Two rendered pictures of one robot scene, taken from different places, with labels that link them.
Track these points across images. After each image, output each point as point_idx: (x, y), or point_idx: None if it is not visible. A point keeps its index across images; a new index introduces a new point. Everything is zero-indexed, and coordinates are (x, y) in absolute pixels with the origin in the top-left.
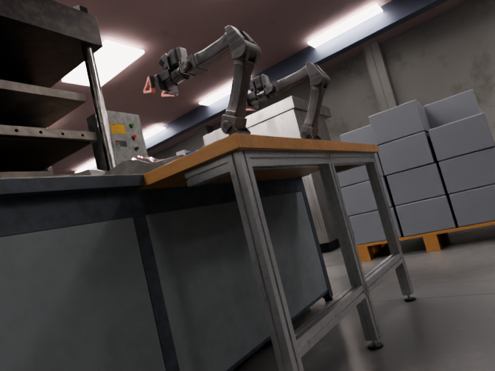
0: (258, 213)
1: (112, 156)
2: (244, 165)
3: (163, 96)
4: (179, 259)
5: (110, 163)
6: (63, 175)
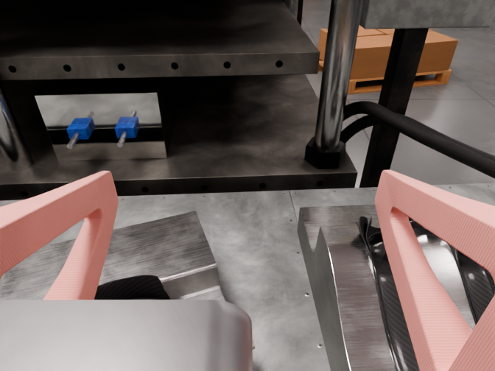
0: None
1: (344, 18)
2: None
3: (383, 231)
4: None
5: (334, 37)
6: (208, 56)
